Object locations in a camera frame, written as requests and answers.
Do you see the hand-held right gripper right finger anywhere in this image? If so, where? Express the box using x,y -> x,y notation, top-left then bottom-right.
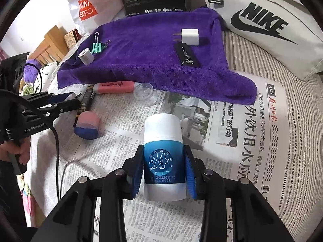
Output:
184,145 -> 296,242

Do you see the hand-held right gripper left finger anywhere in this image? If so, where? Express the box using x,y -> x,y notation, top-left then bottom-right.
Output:
30,145 -> 145,242

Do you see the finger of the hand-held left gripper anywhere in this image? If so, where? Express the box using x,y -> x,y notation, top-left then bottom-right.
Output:
21,98 -> 82,122
21,91 -> 76,107

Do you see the black gold tube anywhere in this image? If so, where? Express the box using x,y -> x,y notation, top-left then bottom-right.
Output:
73,87 -> 96,128

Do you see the blue white bottle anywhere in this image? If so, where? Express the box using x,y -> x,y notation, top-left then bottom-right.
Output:
143,114 -> 187,201

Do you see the white tape roll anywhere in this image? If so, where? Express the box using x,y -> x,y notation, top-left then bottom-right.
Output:
78,48 -> 95,65

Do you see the pink white pen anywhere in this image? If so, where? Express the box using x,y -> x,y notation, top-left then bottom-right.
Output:
93,80 -> 138,94

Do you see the green binder clip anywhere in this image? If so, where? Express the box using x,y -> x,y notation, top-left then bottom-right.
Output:
91,31 -> 111,54

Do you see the clear plastic lid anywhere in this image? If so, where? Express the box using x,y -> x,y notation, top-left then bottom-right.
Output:
133,83 -> 157,105

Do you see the black case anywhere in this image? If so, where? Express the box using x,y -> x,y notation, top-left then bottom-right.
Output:
175,43 -> 202,68

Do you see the white charger plug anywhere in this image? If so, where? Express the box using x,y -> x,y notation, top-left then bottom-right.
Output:
173,28 -> 200,47

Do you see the person's left hand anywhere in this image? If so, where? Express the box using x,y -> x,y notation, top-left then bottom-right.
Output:
0,139 -> 32,167

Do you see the white dotted cloth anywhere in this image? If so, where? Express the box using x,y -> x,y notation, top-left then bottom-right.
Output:
33,63 -> 63,94

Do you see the purple plush toy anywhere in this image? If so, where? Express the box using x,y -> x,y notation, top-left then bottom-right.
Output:
24,58 -> 43,83

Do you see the newspaper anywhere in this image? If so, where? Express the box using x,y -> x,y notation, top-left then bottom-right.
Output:
30,81 -> 290,242

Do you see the wooden headboard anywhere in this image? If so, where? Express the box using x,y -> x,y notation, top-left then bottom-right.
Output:
28,25 -> 76,66

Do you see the brown patterned box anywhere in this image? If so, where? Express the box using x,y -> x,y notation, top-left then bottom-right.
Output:
64,30 -> 81,46

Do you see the pink cloth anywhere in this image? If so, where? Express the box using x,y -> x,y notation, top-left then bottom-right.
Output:
15,176 -> 37,227

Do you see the purple towel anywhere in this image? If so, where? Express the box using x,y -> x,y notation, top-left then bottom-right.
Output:
57,7 -> 258,106

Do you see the white plastic bag red label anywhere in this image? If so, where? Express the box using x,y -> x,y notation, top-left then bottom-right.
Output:
63,0 -> 127,36

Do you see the white waist bag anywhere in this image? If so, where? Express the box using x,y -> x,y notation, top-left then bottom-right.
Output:
203,0 -> 323,81

